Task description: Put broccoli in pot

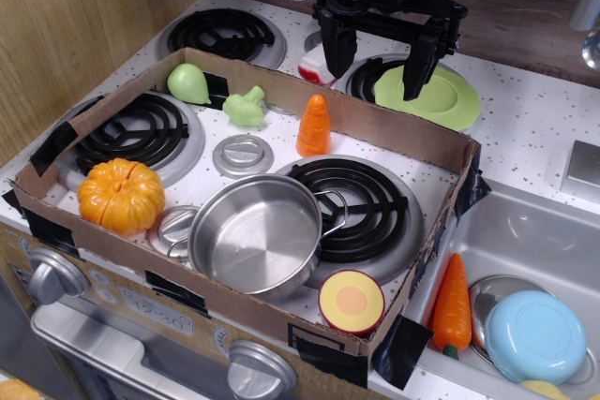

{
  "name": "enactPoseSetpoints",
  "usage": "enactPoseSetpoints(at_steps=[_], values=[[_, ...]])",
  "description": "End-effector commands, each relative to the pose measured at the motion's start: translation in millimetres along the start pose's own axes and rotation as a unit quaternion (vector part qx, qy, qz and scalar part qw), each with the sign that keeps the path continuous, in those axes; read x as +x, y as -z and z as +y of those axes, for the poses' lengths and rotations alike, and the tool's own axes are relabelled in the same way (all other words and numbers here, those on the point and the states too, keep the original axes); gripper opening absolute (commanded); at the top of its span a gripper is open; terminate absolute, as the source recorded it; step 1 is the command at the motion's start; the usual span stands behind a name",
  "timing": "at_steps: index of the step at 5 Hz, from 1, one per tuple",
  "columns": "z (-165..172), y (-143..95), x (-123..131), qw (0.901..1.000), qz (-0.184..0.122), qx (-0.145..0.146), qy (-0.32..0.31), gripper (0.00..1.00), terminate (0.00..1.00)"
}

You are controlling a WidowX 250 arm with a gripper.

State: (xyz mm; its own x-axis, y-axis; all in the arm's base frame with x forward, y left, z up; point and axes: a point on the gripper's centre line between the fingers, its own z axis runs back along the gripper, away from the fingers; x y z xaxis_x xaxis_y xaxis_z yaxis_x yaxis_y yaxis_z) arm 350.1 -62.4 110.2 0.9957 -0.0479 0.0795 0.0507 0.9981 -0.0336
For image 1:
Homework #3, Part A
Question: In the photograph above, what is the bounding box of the red white toy food piece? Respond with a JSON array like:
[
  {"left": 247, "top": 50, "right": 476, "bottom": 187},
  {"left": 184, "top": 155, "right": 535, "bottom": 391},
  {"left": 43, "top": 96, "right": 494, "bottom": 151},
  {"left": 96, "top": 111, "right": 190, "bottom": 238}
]
[{"left": 297, "top": 44, "right": 337, "bottom": 87}]

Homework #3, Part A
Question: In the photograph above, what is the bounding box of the silver stove knob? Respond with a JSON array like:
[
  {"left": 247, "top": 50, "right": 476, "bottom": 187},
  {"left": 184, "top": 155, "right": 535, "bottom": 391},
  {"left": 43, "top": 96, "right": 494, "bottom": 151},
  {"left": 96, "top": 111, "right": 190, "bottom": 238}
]
[
  {"left": 212, "top": 134, "right": 275, "bottom": 179},
  {"left": 304, "top": 30, "right": 322, "bottom": 52},
  {"left": 146, "top": 205, "right": 200, "bottom": 263}
]

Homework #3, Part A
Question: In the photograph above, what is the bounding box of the silver rear stove knob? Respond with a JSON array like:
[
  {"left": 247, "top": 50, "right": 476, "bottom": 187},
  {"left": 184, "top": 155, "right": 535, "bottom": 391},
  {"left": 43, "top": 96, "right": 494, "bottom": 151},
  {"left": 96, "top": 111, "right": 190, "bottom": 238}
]
[{"left": 304, "top": 30, "right": 322, "bottom": 52}]

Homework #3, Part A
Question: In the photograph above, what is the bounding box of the front right black burner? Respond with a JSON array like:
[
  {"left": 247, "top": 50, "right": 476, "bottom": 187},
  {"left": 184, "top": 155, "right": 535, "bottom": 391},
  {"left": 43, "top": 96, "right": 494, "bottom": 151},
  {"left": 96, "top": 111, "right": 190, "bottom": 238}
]
[{"left": 287, "top": 157, "right": 408, "bottom": 264}]

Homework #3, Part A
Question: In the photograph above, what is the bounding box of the light green plastic plate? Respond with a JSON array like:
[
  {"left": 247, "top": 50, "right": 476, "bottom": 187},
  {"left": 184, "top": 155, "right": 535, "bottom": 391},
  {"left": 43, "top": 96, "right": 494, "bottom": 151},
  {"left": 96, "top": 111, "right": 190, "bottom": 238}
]
[{"left": 373, "top": 66, "right": 481, "bottom": 131}]

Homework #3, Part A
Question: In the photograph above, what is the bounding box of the orange toy pumpkin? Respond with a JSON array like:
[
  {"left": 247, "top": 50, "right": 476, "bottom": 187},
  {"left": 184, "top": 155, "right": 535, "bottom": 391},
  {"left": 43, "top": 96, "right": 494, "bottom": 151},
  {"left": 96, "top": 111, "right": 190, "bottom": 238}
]
[{"left": 77, "top": 158, "right": 165, "bottom": 238}]

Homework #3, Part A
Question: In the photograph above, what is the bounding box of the front left black burner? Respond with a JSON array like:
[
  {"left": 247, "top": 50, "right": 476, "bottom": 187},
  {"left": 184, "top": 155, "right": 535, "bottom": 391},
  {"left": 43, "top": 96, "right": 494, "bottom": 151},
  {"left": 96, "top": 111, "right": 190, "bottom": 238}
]
[{"left": 71, "top": 91, "right": 203, "bottom": 177}]

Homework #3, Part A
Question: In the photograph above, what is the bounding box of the right silver oven knob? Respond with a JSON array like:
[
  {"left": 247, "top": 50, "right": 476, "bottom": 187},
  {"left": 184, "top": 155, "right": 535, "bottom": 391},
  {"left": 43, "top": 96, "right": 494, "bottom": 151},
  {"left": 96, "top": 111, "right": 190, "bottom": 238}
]
[{"left": 227, "top": 340, "right": 297, "bottom": 400}]

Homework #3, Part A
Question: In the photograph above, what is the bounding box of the light green toy pear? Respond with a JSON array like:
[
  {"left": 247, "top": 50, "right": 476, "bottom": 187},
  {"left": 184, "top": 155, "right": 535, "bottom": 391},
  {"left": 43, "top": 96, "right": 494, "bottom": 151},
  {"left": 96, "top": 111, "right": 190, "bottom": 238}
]
[{"left": 167, "top": 63, "right": 211, "bottom": 105}]

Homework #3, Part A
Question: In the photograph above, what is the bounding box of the orange toy carrot in sink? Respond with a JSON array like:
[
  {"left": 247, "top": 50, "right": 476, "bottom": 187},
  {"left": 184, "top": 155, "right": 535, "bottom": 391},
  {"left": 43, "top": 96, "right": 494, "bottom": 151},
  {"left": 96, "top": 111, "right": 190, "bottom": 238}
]
[{"left": 431, "top": 253, "right": 472, "bottom": 360}]

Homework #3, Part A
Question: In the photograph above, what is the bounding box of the orange toy carrot piece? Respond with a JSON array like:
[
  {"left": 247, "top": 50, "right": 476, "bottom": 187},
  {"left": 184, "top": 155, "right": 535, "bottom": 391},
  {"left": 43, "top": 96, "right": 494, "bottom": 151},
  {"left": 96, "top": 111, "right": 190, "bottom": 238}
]
[{"left": 296, "top": 95, "right": 331, "bottom": 157}]

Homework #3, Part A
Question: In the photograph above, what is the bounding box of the left silver oven knob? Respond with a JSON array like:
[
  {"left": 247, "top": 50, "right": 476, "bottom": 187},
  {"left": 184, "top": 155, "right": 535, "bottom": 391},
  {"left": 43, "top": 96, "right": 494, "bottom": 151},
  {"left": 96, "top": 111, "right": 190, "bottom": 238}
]
[{"left": 29, "top": 248, "right": 90, "bottom": 305}]

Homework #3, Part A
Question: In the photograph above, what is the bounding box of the silver faucet base block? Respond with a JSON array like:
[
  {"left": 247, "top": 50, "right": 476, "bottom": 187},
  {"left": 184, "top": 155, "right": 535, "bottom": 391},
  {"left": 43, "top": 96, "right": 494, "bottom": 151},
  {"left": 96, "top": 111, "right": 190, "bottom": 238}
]
[{"left": 560, "top": 141, "right": 599, "bottom": 203}]

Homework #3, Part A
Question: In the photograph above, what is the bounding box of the rear right black burner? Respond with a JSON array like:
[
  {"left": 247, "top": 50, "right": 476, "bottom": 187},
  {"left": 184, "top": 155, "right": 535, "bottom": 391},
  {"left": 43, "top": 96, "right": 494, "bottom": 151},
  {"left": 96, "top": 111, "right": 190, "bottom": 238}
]
[{"left": 349, "top": 57, "right": 405, "bottom": 103}]

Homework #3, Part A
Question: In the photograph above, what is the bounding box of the halved toy peach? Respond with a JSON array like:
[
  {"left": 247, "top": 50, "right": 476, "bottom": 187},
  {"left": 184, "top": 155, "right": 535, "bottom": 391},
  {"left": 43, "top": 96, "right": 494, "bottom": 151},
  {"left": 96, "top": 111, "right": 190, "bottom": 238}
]
[{"left": 318, "top": 270, "right": 385, "bottom": 335}]

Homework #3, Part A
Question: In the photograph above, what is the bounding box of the orange object bottom left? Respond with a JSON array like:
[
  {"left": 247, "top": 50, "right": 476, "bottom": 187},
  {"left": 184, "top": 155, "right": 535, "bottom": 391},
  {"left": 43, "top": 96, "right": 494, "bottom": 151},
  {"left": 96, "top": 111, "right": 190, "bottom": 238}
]
[{"left": 0, "top": 379, "right": 40, "bottom": 400}]

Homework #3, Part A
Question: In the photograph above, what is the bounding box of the silver oven door handle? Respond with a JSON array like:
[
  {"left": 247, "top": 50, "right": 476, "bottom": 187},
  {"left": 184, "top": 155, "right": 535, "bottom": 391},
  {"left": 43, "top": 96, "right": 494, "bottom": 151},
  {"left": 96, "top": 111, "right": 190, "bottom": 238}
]
[{"left": 31, "top": 303, "right": 216, "bottom": 399}]

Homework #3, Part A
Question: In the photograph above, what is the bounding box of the yellow toy in sink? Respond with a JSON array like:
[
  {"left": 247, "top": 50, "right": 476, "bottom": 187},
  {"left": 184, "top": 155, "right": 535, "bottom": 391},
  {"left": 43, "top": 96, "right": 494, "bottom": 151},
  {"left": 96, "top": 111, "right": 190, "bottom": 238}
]
[{"left": 519, "top": 380, "right": 571, "bottom": 400}]

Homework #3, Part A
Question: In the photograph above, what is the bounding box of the silver front stove knob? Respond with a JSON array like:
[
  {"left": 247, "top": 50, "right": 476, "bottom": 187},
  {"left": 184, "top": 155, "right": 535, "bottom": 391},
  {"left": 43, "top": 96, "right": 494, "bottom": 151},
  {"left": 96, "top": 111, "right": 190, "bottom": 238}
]
[{"left": 146, "top": 205, "right": 200, "bottom": 263}]

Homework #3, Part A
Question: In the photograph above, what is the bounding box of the light green toy broccoli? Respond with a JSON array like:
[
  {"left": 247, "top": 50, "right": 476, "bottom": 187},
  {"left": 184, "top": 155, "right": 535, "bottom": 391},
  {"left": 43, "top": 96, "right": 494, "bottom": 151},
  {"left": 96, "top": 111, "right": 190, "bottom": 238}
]
[{"left": 222, "top": 85, "right": 264, "bottom": 126}]

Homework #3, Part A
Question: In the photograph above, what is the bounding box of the light blue plastic bowl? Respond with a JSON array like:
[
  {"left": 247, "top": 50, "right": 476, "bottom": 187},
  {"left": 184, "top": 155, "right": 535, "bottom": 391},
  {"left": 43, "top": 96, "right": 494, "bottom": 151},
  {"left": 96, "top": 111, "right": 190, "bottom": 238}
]
[{"left": 484, "top": 290, "right": 587, "bottom": 384}]

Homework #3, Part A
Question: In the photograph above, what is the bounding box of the silver faucet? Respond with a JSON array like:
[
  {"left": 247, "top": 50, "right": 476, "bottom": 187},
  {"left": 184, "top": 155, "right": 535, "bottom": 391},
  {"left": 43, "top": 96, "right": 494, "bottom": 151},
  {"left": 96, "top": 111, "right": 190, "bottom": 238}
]
[{"left": 569, "top": 0, "right": 599, "bottom": 71}]

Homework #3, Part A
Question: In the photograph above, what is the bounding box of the stainless steel pot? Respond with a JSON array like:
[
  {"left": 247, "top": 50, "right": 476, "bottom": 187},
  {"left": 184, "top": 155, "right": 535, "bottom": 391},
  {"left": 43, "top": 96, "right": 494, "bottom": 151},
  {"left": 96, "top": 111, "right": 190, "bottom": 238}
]
[{"left": 180, "top": 173, "right": 349, "bottom": 302}]

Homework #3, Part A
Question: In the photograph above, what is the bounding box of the brown cardboard fence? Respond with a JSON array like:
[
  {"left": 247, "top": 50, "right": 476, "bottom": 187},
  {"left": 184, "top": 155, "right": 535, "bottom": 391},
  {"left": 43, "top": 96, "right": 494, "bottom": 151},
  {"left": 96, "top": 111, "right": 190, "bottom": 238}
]
[{"left": 11, "top": 49, "right": 480, "bottom": 355}]

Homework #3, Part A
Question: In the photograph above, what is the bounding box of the silver centre stove knob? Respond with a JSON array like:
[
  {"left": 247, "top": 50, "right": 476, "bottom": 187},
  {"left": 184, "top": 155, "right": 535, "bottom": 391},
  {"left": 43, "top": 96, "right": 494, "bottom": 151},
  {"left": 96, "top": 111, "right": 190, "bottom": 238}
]
[{"left": 212, "top": 134, "right": 275, "bottom": 179}]

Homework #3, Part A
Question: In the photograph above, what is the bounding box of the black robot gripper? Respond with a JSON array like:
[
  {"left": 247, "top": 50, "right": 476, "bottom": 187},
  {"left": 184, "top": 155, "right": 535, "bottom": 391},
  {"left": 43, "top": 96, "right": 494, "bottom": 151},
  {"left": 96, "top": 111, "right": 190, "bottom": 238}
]
[{"left": 313, "top": 0, "right": 468, "bottom": 101}]

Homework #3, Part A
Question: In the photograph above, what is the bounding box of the silver oven knob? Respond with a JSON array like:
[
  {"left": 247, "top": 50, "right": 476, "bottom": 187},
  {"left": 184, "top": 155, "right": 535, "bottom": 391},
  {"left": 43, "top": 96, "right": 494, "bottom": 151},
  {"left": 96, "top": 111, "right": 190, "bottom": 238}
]
[
  {"left": 29, "top": 248, "right": 90, "bottom": 305},
  {"left": 227, "top": 340, "right": 297, "bottom": 400}
]

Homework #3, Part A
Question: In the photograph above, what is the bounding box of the steel lid in sink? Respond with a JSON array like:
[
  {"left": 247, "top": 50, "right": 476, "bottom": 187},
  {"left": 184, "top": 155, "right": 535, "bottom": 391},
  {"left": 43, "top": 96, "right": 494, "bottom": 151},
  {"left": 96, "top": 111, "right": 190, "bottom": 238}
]
[{"left": 469, "top": 275, "right": 588, "bottom": 380}]

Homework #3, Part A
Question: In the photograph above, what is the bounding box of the silver sink basin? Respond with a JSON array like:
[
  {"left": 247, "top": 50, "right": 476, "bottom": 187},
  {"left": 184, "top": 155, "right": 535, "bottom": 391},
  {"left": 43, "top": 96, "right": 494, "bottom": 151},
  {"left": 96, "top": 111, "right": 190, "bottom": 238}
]
[{"left": 405, "top": 182, "right": 599, "bottom": 399}]

